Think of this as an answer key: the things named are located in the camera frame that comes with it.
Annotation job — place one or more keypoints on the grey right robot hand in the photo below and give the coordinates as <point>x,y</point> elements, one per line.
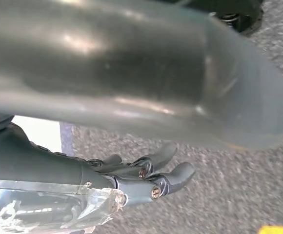
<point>132,64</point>

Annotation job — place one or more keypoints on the black robot foot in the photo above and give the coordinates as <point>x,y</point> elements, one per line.
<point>243,16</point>

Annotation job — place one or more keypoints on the clear plastic wrist guard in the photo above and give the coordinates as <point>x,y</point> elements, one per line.
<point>58,210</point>

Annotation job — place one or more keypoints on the yellow floor tape marking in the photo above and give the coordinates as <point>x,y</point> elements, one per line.
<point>277,230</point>

